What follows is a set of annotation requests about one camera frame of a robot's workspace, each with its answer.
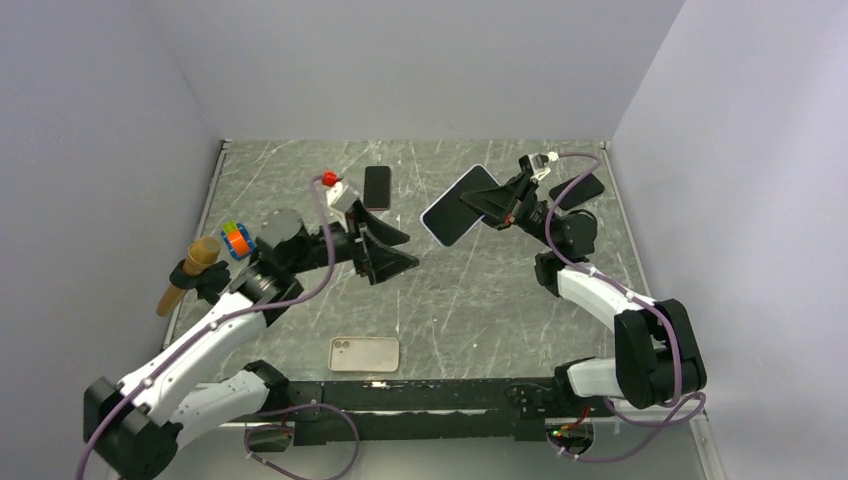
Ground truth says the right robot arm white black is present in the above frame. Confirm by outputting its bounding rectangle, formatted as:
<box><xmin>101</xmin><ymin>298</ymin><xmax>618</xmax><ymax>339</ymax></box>
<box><xmin>460</xmin><ymin>173</ymin><xmax>707</xmax><ymax>416</ymax></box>

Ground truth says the wooden mallet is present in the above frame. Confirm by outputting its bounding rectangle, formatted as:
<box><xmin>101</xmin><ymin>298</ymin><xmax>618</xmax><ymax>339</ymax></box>
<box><xmin>156</xmin><ymin>237</ymin><xmax>220</xmax><ymax>317</ymax></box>

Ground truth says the orange blue toy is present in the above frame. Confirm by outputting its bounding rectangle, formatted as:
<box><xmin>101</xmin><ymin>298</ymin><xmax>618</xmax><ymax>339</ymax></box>
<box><xmin>220</xmin><ymin>222</ymin><xmax>255</xmax><ymax>260</ymax></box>

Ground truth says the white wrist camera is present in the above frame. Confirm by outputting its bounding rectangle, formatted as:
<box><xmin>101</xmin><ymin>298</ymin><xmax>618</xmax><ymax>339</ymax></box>
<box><xmin>321</xmin><ymin>170</ymin><xmax>358</xmax><ymax>219</ymax></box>
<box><xmin>519</xmin><ymin>151</ymin><xmax>560</xmax><ymax>183</ymax></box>

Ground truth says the black base frame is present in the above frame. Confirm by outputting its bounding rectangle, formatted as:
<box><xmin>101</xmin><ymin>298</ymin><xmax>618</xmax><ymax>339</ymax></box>
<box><xmin>218</xmin><ymin>377</ymin><xmax>598</xmax><ymax>448</ymax></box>

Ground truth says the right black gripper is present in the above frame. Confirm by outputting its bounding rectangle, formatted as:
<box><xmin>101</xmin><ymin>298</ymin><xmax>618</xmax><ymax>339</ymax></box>
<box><xmin>457</xmin><ymin>172</ymin><xmax>559</xmax><ymax>252</ymax></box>

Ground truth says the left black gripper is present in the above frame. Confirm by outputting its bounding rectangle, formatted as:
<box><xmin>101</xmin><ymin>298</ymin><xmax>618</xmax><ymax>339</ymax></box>
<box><xmin>287</xmin><ymin>197</ymin><xmax>419</xmax><ymax>284</ymax></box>

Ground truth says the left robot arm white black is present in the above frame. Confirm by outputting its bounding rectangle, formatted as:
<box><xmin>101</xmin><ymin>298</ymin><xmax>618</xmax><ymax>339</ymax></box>
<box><xmin>83</xmin><ymin>201</ymin><xmax>419</xmax><ymax>479</ymax></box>

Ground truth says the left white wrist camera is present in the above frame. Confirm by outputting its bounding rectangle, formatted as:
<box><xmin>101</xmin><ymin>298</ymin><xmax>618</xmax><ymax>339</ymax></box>
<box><xmin>321</xmin><ymin>170</ymin><xmax>358</xmax><ymax>219</ymax></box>

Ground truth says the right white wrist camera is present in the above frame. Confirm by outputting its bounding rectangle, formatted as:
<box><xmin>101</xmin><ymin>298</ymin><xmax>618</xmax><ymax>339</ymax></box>
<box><xmin>519</xmin><ymin>151</ymin><xmax>560</xmax><ymax>183</ymax></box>

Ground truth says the white phone case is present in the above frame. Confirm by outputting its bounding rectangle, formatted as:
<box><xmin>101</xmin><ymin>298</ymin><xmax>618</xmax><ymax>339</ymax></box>
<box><xmin>328</xmin><ymin>337</ymin><xmax>400</xmax><ymax>373</ymax></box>

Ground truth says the black phone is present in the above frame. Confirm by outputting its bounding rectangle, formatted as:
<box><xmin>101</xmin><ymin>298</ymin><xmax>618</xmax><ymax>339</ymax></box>
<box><xmin>549</xmin><ymin>174</ymin><xmax>606</xmax><ymax>211</ymax></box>
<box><xmin>362</xmin><ymin>165</ymin><xmax>392</xmax><ymax>211</ymax></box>

